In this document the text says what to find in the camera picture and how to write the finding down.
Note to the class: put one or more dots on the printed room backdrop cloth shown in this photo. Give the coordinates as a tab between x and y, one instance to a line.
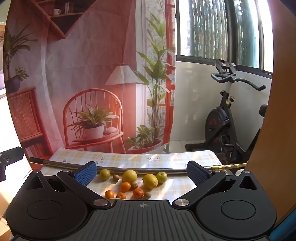
81	58

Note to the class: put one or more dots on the round yellow citrus fruit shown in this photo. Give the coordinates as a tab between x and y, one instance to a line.
129	176

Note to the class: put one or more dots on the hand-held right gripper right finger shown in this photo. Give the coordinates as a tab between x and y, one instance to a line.
196	175

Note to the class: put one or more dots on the small green apple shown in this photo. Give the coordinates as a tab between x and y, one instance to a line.
161	177

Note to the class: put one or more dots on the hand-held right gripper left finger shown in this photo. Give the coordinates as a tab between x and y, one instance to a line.
85	176

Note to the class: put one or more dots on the small brown round fruit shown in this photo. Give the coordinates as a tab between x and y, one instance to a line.
116	178
134	185
147	195

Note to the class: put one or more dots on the oval yellow lemon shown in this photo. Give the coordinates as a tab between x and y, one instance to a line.
150	181

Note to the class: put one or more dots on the window with metal frame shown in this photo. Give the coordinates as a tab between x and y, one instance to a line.
208	27

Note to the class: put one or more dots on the telescopic metal pole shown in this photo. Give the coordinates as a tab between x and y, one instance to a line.
175	171

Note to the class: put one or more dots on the yellow plaid tablecloth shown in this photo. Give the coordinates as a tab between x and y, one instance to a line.
138	158

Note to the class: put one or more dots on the orange tangerine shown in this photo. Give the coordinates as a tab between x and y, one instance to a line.
121	196
109	194
138	193
125	187

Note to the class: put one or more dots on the black exercise bike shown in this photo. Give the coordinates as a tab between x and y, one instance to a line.
217	122

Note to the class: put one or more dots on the yellow-green citrus fruit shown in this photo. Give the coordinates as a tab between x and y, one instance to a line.
105	174

